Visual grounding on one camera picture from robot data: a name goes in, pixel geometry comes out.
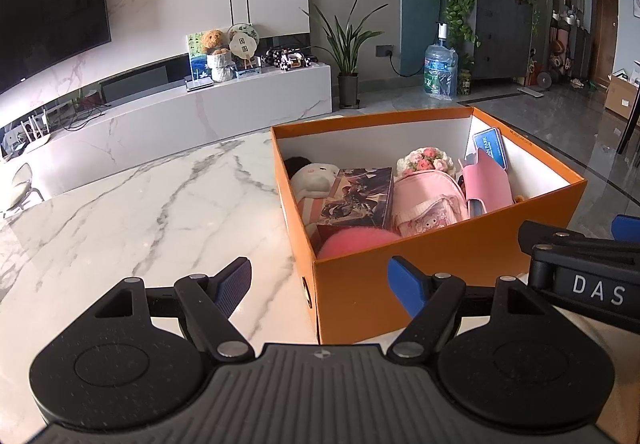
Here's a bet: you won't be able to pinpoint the brown wooden door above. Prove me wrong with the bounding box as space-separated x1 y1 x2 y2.
590 0 621 85

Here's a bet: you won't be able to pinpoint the blue water jug with pump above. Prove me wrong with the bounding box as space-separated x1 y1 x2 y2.
424 21 459 99

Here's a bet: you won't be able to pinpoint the blue card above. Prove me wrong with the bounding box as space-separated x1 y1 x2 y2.
471 128 511 172

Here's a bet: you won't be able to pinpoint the grey chair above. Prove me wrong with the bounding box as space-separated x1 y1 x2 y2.
2 163 43 220

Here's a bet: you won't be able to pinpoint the dark illustrated printed box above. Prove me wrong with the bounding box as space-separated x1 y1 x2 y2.
315 167 396 230

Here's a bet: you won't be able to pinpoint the white panda plush toy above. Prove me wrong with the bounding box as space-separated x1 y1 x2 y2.
285 156 346 202

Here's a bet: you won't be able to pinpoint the crochet flower bouquet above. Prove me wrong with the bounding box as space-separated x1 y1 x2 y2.
396 147 456 177

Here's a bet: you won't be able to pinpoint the orange cardboard box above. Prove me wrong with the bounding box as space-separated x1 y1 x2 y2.
270 105 587 346

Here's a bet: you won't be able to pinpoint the brown teddy bear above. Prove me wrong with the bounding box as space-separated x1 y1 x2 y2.
201 29 226 52

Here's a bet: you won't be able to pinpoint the pink backpack-shaped pouch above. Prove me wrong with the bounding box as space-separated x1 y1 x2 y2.
392 169 471 237

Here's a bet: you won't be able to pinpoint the dark drawer cabinet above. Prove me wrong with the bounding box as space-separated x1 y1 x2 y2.
470 0 535 81

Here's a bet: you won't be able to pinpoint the white router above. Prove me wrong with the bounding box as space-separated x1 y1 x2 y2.
19 106 53 145

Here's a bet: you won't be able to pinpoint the blue green painting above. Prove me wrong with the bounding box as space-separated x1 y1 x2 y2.
186 31 213 84

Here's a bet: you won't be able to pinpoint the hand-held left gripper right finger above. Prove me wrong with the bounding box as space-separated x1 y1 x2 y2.
387 255 556 361

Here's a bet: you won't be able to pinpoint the brown cardboard carton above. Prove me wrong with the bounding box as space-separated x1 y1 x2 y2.
605 69 640 117

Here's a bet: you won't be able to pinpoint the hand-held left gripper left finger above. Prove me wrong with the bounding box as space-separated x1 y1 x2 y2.
92 256 255 362

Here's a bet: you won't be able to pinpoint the black white toy cars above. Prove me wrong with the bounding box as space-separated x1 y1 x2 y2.
262 45 321 71

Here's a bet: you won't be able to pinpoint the pink plush ball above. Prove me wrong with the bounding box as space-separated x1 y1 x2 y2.
317 225 401 260

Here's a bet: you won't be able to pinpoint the potted green plant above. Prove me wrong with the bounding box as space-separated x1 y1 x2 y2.
302 0 388 110

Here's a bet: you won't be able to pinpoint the pink wallet case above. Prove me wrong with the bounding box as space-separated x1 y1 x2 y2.
457 156 513 217

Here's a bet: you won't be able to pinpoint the cluttered shelf unit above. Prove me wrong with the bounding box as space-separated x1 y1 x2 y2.
547 9 591 85

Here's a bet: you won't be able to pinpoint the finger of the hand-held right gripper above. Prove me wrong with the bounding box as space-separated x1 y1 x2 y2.
518 220 640 259
611 214 640 242

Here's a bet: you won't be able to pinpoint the black flat television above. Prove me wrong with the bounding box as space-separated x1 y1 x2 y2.
0 0 112 95

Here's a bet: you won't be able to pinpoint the round paper hand fan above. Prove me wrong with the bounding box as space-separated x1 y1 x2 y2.
227 23 261 62

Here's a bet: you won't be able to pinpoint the white textured pot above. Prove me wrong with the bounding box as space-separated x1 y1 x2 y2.
207 48 237 83

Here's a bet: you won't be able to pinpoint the white marble TV cabinet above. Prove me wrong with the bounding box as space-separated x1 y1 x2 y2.
0 61 333 197

